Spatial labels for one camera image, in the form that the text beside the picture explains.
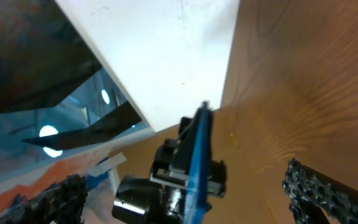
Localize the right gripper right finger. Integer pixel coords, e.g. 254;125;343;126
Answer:
282;159;358;224

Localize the blue Galaxy smartphone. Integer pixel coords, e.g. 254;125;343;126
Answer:
183;101;212;224

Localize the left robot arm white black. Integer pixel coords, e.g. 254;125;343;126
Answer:
112;110;227;224

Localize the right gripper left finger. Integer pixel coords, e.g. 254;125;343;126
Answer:
0;174;89;224

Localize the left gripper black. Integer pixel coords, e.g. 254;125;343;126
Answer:
149;116;227;223

